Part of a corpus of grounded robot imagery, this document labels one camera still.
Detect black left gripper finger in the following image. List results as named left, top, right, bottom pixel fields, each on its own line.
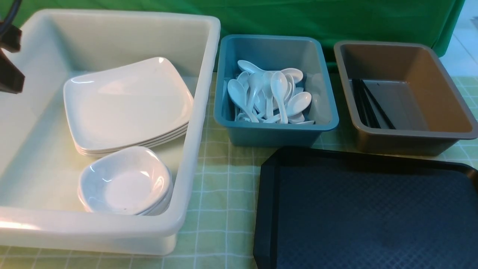
left=0, top=49, right=25, bottom=94

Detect large white square plate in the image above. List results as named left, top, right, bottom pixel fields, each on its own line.
left=63, top=57, right=193, bottom=151

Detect white bowl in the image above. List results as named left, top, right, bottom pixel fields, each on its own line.
left=78, top=146, right=174, bottom=216

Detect white soup spoon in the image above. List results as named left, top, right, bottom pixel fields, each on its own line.
left=270, top=71, right=288, bottom=124

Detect black chopstick pair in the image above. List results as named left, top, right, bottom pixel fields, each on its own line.
left=352, top=78, right=381, bottom=129

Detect stacked white square plates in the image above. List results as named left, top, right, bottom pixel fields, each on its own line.
left=74, top=124, right=188, bottom=158

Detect large white plastic tub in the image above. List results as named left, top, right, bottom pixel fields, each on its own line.
left=1, top=9, right=221, bottom=256

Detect stacked white bowls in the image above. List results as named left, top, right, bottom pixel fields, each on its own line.
left=77, top=187, right=174, bottom=216

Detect pile of white spoons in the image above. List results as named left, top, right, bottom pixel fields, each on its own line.
left=227, top=60, right=315, bottom=125

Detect green checked tablecloth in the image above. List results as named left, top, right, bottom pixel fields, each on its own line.
left=0, top=73, right=478, bottom=269

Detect teal plastic bin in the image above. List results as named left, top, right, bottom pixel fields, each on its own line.
left=214, top=34, right=339, bottom=148

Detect black plastic tray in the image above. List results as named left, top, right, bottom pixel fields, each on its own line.
left=253, top=146, right=478, bottom=269

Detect crossed black chopsticks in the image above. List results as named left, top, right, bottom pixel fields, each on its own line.
left=360, top=79, right=396, bottom=130

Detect brown plastic bin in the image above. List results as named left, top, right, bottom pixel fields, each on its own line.
left=333, top=41, right=477, bottom=156

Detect green backdrop cloth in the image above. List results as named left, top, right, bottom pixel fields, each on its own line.
left=13, top=0, right=465, bottom=72

